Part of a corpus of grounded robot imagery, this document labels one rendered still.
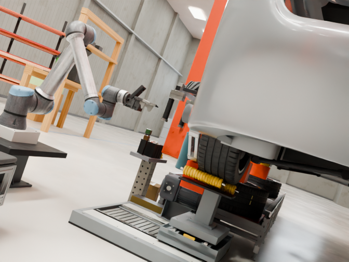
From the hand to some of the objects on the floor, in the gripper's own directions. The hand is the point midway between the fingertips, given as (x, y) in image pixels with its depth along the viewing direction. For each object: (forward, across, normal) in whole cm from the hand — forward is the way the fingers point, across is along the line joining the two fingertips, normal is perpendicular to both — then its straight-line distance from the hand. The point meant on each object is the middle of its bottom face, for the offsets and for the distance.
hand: (155, 104), depth 238 cm
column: (-21, -78, -83) cm, 116 cm away
